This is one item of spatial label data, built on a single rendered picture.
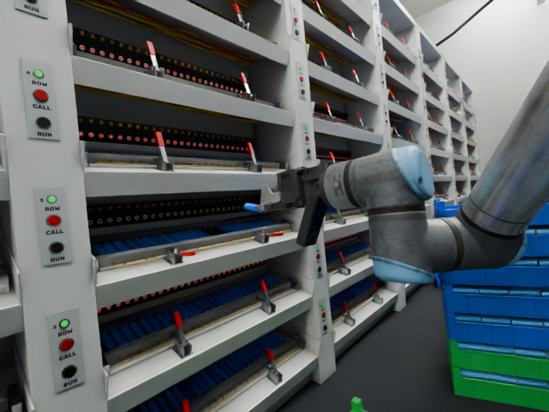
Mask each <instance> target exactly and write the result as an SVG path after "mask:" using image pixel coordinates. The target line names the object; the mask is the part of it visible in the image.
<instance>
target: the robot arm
mask: <svg viewBox="0 0 549 412"><path fill-rule="evenodd" d="M277 180H278V182H277V186H276V187H275V191H274V193H273V192H272V191H271V190H270V188H269V187H268V185H265V186H263V187H262V188H261V204H260V205H259V206H256V208H257V209H258V210H259V211H261V212H265V211H273V210H279V209H285V210H289V209H295V208H305V210H304V213H303V217H302V220H301V225H300V228H299V231H298V235H297V240H296V243H297V244H299V245H300V246H302V247H307V246H311V245H314V244H316V243H317V239H318V237H319V232H320V229H321V226H322V223H323V220H324V215H325V213H326V209H327V206H333V207H334V208H335V209H338V210H342V209H348V208H362V207H367V210H368V225H369V234H370V243H371V251H372V256H371V259H372V260H373V270H374V274H375V276H376V277H377V278H378V279H380V280H384V281H389V282H394V283H401V284H431V283H433V282H434V279H435V275H434V273H445V272H448V271H465V270H476V269H487V270H492V269H498V268H501V267H504V266H510V265H512V264H514V263H516V262H518V261H519V260H520V259H521V258H522V256H523V255H524V252H525V250H526V246H527V235H526V233H525V232H526V230H527V229H528V226H529V223H530V222H531V221H532V220H533V219H534V218H535V216H536V215H537V214H538V213H539V211H540V210H541V209H542V207H543V206H544V205H545V204H546V203H547V201H548V200H549V60H548V61H547V63H546V64H545V66H544V68H543V69H542V72H541V73H540V75H539V76H538V78H537V80H536V82H535V84H534V85H533V87H532V88H531V90H530V92H529V94H528V95H527V97H526V98H525V100H524V102H523V104H522V106H521V107H520V109H519V111H518V112H517V114H516V116H515V117H514V119H513V121H512V122H511V125H510V126H509V128H508V129H507V131H506V133H505V135H504V136H503V138H502V140H501V141H500V143H499V145H498V147H497V149H496V150H495V151H494V153H493V155H492V157H491V159H490V160H489V162H488V164H487V165H486V167H485V169H484V171H483V172H482V174H481V175H480V178H479V179H478V181H477V182H476V184H475V186H474V188H473V189H472V191H471V193H470V194H469V196H468V198H466V199H465V200H464V201H463V203H462V205H461V207H460V208H459V210H458V211H457V213H456V215H455V216H454V217H437V218H432V219H427V218H426V206H425V200H430V199H431V198H432V197H433V196H434V193H435V186H434V178H433V174H432V171H431V166H430V164H429V162H428V159H427V157H426V156H425V154H424V152H423V151H422V150H421V149H420V148H418V147H416V146H405V147H401V148H392V149H391V150H388V151H384V152H381V153H377V154H371V155H368V156H364V157H361V158H357V159H351V160H347V161H344V162H340V163H319V165H318V166H314V167H311V168H308V167H299V168H294V169H291V170H287V171H284V172H279V173H277Z"/></svg>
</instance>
